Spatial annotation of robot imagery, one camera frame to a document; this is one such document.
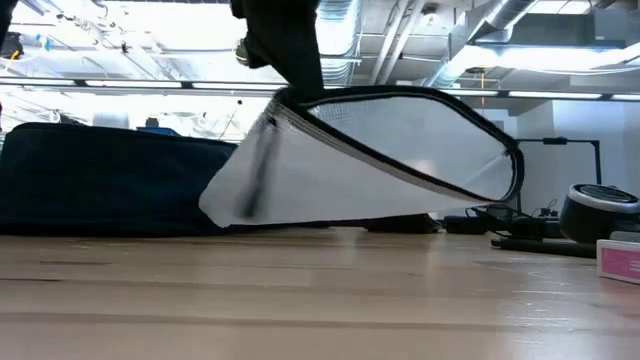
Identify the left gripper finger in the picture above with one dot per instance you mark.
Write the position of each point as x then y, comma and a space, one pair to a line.
285, 40

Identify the clear mesh zip pouch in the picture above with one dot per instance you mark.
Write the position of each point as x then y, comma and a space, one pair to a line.
350, 190

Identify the dark navy duffel bag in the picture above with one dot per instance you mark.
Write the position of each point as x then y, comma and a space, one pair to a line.
100, 190

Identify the black round speaker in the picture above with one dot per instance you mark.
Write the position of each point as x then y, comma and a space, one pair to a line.
595, 215

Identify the pink box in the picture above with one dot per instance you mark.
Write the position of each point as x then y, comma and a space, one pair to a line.
622, 262

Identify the black ceiling dome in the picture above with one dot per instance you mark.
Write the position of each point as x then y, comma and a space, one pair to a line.
241, 52

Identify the long ceiling light strip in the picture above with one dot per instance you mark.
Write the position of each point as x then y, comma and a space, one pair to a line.
550, 94
135, 84

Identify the white cylinder tank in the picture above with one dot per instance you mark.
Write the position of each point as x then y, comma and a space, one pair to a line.
110, 120

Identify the black ceiling device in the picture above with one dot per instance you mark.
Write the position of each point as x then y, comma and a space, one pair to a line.
10, 46

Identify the small black equipment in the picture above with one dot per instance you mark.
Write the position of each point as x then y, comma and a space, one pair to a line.
547, 210

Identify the silver ventilation duct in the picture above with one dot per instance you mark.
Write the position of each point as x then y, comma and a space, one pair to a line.
340, 35

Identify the black metal table frame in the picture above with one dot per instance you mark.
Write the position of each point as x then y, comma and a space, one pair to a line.
400, 224

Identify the black gantry frame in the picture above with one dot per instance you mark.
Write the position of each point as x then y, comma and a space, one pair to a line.
596, 160

